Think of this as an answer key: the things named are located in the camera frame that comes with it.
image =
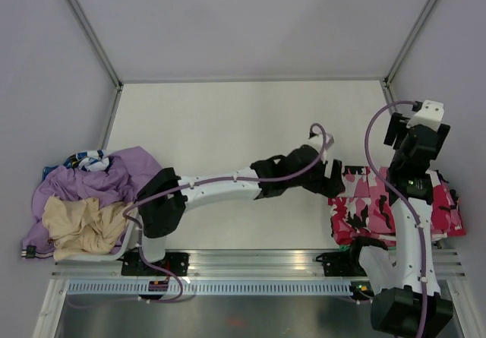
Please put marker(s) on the beige garment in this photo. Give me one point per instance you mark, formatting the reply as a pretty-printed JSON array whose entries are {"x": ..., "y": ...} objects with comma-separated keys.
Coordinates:
[{"x": 83, "y": 228}]

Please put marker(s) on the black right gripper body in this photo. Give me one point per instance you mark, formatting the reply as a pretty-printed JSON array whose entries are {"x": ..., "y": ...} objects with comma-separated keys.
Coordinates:
[{"x": 398, "y": 124}]

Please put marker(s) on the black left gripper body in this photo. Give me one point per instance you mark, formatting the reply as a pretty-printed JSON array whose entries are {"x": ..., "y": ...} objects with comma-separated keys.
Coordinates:
[{"x": 317, "y": 181}]

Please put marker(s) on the white slotted cable duct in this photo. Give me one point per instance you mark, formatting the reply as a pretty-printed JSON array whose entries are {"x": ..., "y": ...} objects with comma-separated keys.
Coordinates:
[{"x": 219, "y": 287}]

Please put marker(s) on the aluminium front rail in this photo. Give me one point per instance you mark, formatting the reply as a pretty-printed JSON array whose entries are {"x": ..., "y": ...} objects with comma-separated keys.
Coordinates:
[{"x": 247, "y": 264}]

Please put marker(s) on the pink camouflage trousers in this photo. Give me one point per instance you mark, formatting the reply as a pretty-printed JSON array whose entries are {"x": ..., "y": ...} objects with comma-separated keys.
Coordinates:
[{"x": 364, "y": 209}]

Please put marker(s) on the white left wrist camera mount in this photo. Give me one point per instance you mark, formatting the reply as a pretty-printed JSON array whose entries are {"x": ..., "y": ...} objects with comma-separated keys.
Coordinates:
[{"x": 322, "y": 144}]

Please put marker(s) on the aluminium frame rear right post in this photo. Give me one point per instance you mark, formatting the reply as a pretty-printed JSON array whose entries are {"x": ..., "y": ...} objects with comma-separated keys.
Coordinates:
[{"x": 420, "y": 23}]

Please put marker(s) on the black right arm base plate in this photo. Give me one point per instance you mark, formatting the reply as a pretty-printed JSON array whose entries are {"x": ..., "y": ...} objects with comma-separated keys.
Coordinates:
[{"x": 339, "y": 264}]

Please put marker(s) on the aluminium left side rail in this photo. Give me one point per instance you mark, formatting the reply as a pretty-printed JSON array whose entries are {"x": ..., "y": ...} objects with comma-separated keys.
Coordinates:
[{"x": 107, "y": 126}]

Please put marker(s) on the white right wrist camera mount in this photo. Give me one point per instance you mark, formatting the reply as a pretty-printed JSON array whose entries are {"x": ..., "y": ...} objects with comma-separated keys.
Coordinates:
[{"x": 428, "y": 113}]

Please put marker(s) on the aluminium frame rear rail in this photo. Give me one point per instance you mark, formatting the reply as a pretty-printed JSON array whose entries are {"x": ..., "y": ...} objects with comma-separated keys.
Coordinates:
[{"x": 250, "y": 79}]

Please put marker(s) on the aluminium frame post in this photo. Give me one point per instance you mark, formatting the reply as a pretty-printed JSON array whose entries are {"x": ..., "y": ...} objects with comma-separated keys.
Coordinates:
[
  {"x": 420, "y": 23},
  {"x": 87, "y": 29}
]

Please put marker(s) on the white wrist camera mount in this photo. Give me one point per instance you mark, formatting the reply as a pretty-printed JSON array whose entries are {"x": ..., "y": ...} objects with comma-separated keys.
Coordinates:
[
  {"x": 322, "y": 144},
  {"x": 428, "y": 113}
]

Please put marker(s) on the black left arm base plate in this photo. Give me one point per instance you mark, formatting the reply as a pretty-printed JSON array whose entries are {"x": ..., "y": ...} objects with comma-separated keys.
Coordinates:
[{"x": 176, "y": 262}]

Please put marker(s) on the blue white patterned garment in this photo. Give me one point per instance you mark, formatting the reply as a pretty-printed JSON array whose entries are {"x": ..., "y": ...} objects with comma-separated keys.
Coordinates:
[{"x": 89, "y": 160}]

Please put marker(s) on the purple trousers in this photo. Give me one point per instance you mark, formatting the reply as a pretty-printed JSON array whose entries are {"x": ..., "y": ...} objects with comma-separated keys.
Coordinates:
[{"x": 122, "y": 175}]

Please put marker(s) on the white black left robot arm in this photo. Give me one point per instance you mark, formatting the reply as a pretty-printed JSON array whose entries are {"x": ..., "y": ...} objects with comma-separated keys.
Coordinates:
[{"x": 164, "y": 200}]

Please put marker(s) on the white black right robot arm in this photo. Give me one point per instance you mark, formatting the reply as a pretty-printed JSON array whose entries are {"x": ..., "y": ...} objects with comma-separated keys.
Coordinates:
[{"x": 407, "y": 301}]

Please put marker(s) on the aluminium frame rear left post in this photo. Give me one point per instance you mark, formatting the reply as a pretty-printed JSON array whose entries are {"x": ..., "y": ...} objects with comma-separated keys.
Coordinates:
[{"x": 87, "y": 29}]

